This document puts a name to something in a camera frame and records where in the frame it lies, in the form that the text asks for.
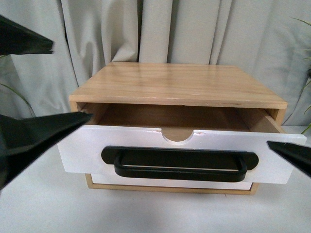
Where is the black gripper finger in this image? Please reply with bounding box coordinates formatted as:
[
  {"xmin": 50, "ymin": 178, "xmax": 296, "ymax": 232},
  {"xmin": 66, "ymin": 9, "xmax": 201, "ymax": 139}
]
[
  {"xmin": 267, "ymin": 141, "xmax": 311, "ymax": 177},
  {"xmin": 0, "ymin": 112, "xmax": 92, "ymax": 189}
]

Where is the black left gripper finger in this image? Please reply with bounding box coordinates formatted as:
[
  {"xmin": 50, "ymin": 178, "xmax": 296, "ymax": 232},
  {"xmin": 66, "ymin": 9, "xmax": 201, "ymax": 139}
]
[{"xmin": 0, "ymin": 16, "xmax": 54, "ymax": 55}]

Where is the white drawer black handle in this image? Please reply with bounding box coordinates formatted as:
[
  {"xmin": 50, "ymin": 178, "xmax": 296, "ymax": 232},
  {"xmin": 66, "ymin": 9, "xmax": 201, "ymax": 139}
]
[{"xmin": 56, "ymin": 114, "xmax": 308, "ymax": 186}]

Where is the white lower drawer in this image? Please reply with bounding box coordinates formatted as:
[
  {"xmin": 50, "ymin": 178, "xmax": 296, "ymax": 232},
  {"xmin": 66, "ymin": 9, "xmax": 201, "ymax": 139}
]
[{"xmin": 91, "ymin": 174, "xmax": 252, "ymax": 190}]

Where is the wooden drawer cabinet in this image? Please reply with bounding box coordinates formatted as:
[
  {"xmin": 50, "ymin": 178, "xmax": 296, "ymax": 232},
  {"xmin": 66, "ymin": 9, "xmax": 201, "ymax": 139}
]
[{"xmin": 58, "ymin": 63, "xmax": 292, "ymax": 195}]

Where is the green spider plant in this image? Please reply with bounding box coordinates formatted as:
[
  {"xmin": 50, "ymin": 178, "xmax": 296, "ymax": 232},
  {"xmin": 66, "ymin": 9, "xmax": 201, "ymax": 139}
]
[{"xmin": 0, "ymin": 53, "xmax": 35, "ymax": 117}]

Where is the green plant leaves right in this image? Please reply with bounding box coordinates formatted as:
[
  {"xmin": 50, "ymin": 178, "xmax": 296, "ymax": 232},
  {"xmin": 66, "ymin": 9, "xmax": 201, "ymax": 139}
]
[{"xmin": 293, "ymin": 17, "xmax": 311, "ymax": 134}]

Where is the grey curtain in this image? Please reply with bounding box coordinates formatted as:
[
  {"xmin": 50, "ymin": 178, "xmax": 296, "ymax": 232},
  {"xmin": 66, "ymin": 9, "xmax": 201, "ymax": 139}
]
[{"xmin": 0, "ymin": 0, "xmax": 311, "ymax": 126}]

